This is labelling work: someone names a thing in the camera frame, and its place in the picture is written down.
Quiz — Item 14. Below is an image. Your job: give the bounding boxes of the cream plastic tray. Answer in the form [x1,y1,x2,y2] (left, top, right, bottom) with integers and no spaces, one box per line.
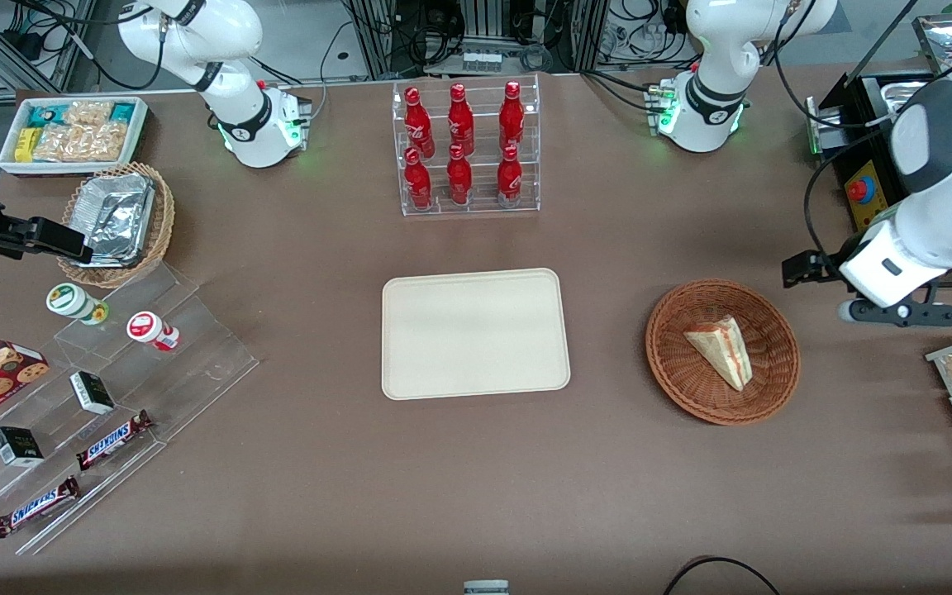
[382,268,571,402]

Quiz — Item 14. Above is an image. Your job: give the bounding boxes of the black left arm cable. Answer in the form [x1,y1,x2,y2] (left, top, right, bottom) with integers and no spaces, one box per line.
[772,33,919,259]

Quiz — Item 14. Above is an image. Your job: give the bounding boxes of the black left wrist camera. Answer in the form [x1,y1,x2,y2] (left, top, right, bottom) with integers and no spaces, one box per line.
[781,248,843,289]

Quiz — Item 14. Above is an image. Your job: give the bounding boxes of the green lid yogurt cup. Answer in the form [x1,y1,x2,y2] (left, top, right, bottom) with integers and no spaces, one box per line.
[45,282,110,326]

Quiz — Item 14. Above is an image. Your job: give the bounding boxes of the light wicker basket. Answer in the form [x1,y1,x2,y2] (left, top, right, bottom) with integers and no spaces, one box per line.
[56,161,176,289]

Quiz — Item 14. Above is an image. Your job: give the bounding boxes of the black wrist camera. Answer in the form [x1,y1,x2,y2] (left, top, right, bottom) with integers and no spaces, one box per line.
[781,248,843,289]
[0,216,94,266]

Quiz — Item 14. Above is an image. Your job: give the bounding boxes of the clear bag of crackers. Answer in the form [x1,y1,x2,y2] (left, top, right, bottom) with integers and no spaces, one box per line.
[79,121,131,163]
[62,100,114,127]
[33,124,85,163]

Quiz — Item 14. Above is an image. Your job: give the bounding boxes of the black hot food warmer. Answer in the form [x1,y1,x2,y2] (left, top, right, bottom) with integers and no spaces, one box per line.
[805,12,952,290]

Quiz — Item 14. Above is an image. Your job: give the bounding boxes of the Snickers chocolate bar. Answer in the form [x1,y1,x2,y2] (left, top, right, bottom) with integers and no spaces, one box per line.
[75,410,154,472]
[0,476,81,540]

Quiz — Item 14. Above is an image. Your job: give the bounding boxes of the steel food pan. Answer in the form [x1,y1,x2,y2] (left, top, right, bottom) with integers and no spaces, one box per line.
[878,79,944,112]

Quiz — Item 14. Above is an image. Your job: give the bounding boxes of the red cola bottle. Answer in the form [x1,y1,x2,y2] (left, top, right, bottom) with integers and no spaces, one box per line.
[446,143,474,206]
[498,80,526,153]
[447,83,476,156]
[403,86,436,159]
[496,145,524,208]
[403,147,434,211]

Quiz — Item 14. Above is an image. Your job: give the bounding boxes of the stacked aluminium foil containers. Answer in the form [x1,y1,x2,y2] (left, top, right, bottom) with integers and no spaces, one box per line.
[69,173,156,268]

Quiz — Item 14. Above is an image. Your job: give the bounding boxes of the clear acrylic bottle rack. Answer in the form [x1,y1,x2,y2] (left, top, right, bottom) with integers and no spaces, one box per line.
[391,74,542,218]

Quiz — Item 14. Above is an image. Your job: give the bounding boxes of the red lid yogurt cup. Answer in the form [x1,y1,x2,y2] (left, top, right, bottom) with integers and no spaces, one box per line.
[126,311,182,353]

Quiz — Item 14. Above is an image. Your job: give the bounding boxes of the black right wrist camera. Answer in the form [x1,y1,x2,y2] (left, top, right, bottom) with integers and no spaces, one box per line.
[0,216,94,266]

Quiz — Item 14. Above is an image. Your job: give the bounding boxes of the triangular sandwich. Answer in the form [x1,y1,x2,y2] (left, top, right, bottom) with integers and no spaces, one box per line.
[683,315,754,393]

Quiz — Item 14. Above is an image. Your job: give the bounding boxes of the black loop cable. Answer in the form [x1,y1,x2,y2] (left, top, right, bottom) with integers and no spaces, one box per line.
[662,555,783,595]

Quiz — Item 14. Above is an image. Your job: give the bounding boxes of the white rectangular snack bin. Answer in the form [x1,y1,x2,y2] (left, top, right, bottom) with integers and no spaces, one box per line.
[0,96,150,178]

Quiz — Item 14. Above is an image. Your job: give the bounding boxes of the small black box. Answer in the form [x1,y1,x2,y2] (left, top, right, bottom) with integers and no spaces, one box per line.
[0,426,45,469]
[69,370,117,416]

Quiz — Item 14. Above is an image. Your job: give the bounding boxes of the clear acrylic stepped display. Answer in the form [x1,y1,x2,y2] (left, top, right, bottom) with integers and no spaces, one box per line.
[0,262,261,557]

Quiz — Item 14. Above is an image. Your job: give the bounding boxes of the brown wicker basket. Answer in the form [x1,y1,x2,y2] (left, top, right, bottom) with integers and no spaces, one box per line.
[645,278,802,426]

